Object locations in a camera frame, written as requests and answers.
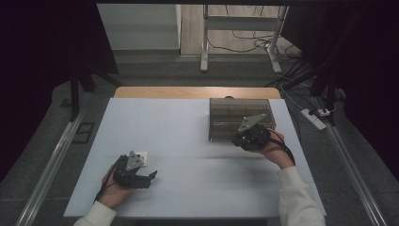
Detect black floor cables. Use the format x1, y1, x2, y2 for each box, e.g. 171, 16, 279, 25
206, 5, 304, 62

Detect person's left hand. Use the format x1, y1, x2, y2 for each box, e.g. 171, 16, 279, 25
98, 168, 135, 210

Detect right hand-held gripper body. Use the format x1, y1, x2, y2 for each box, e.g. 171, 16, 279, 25
231, 113, 271, 152

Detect white power strip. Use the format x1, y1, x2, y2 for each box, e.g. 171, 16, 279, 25
300, 107, 327, 131

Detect white table cover sheet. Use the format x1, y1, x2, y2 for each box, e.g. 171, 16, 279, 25
63, 97, 327, 218

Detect aluminium rail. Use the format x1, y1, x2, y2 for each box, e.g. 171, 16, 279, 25
313, 97, 390, 226
15, 92, 92, 226

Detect white cabinet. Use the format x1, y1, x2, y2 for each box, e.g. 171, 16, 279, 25
97, 3, 183, 51

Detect white cartoon print card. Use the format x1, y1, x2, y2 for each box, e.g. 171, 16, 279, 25
135, 151, 149, 168

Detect smoky transparent drawer box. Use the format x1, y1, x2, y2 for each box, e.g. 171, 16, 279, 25
208, 97, 277, 143

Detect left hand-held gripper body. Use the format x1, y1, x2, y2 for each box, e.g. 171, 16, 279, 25
112, 150, 152, 189

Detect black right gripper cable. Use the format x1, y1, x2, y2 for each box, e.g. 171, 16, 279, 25
267, 129, 296, 167

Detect black curtain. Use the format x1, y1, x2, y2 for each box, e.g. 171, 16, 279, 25
0, 0, 120, 183
280, 4, 399, 180

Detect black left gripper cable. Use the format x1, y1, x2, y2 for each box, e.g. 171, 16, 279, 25
94, 155, 123, 202

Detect dark floor socket plate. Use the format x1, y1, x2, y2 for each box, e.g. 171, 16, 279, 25
72, 121, 95, 145

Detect person's right hand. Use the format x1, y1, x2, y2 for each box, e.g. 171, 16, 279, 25
255, 129, 295, 170

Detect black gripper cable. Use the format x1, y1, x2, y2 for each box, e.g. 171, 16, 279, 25
267, 129, 296, 167
94, 155, 123, 202

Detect white metal desk frame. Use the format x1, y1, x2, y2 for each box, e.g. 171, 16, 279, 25
200, 4, 290, 74

